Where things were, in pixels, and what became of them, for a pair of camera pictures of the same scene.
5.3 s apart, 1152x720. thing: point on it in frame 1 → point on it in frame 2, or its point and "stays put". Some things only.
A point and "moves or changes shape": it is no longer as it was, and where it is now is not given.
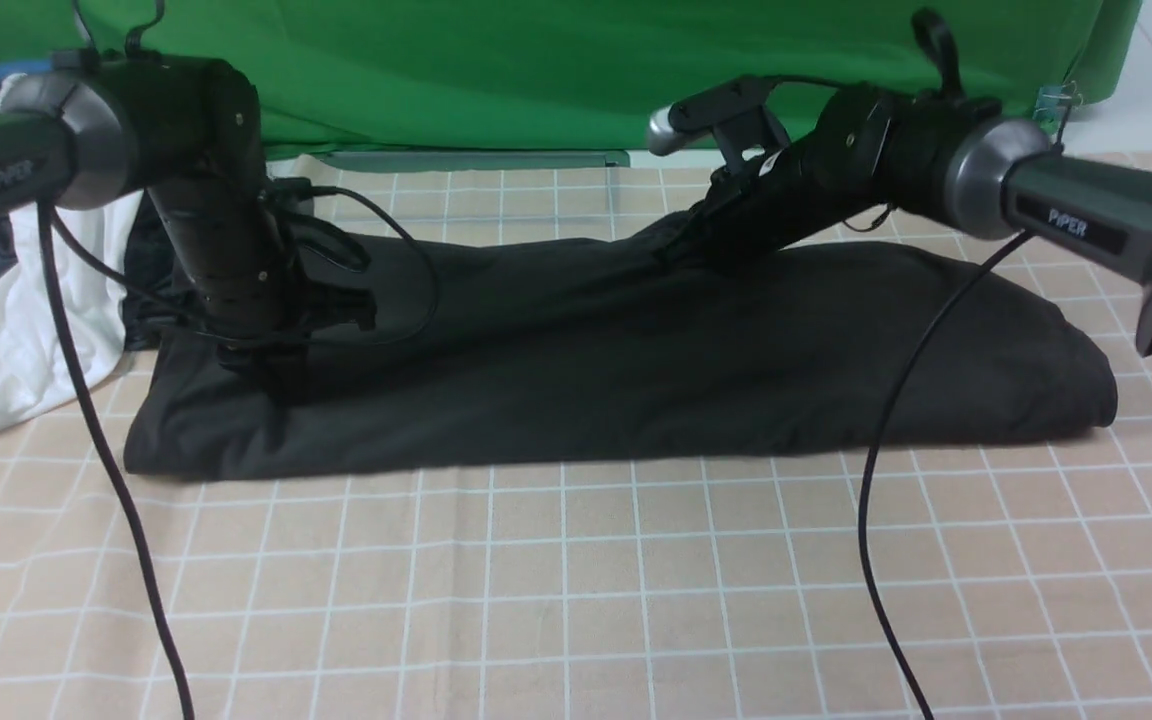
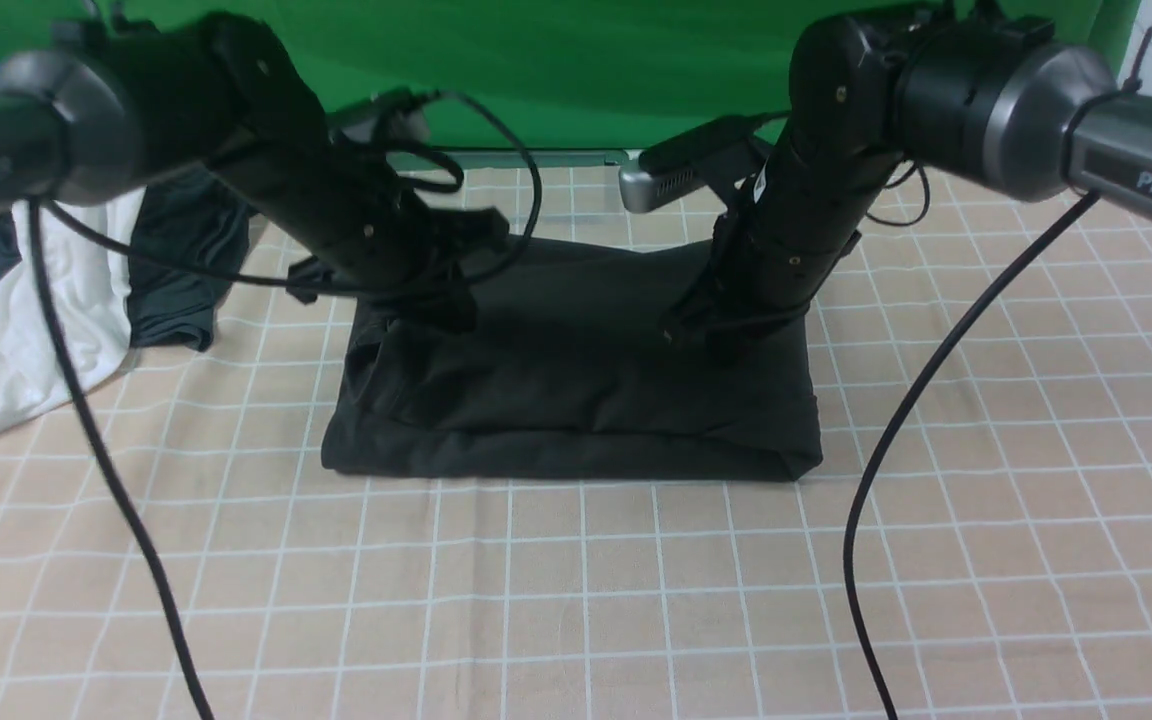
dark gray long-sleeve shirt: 656,340 moves or changes shape
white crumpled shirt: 14,369 stays put
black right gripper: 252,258 → 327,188
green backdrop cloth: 545,76 stays put
